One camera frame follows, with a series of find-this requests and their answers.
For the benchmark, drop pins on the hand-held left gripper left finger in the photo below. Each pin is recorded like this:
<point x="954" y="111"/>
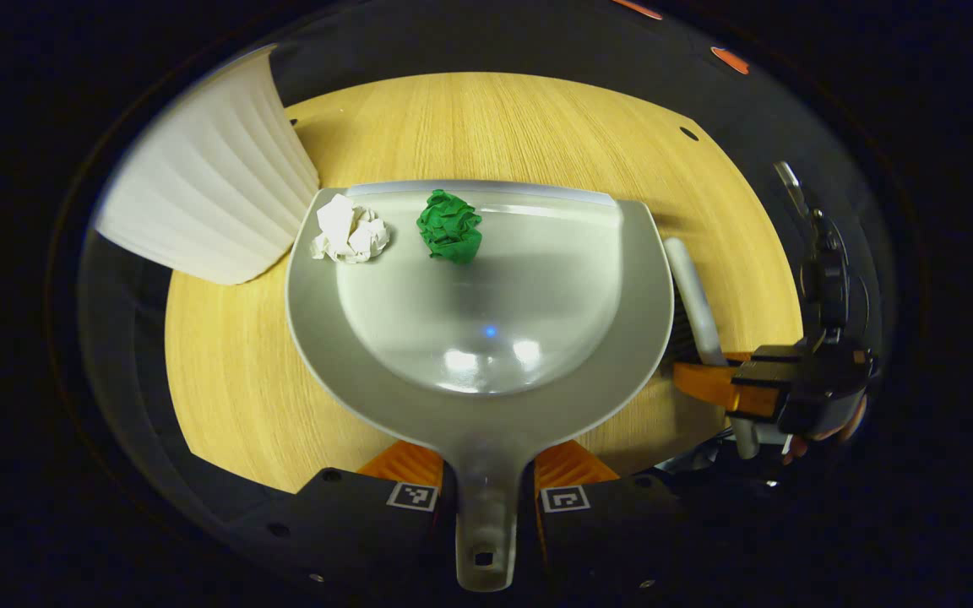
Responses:
<point x="343" y="515"/>

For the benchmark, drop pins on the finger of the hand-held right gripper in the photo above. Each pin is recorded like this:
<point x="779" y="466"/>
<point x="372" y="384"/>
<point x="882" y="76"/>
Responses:
<point x="757" y="376"/>
<point x="778" y="353"/>

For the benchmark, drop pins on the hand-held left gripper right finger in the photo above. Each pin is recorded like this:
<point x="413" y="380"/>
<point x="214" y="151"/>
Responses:
<point x="613" y="519"/>

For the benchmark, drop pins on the small white broom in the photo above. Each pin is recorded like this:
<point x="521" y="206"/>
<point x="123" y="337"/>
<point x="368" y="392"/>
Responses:
<point x="693" y="287"/>

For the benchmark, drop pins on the grey plastic dustpan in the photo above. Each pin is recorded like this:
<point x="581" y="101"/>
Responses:
<point x="486" y="338"/>

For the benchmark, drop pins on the white paper ball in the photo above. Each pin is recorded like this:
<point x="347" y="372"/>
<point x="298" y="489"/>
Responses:
<point x="350" y="230"/>

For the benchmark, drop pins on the green paper ball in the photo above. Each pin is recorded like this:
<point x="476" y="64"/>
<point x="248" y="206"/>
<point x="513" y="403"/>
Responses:
<point x="450" y="226"/>

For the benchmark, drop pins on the white ribbed garbage bin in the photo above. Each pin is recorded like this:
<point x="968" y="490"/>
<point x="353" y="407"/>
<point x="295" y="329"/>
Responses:
<point x="208" y="186"/>

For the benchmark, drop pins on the wooden desktop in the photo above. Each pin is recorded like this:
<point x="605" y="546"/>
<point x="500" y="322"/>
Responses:
<point x="233" y="371"/>

